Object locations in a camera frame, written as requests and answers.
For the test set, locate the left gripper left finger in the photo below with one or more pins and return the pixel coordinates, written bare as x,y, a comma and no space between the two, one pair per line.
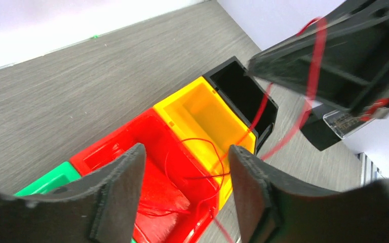
99,207

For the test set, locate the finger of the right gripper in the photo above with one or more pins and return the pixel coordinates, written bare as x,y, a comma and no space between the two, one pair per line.
355,65

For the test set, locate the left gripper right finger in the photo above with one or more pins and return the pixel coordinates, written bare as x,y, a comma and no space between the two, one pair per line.
273,206

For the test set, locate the green plastic bin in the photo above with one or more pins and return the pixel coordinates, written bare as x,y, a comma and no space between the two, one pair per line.
61,175

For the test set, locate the red plastic bin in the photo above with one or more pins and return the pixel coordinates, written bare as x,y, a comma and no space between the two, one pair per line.
178,202

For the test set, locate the black clear-topped device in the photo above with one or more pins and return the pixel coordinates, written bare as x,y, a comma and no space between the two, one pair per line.
327,126

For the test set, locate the yellow plastic bin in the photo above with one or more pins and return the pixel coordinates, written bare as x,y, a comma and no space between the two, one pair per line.
205,124

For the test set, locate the black plastic bin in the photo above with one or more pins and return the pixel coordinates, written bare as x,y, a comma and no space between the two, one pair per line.
243,94

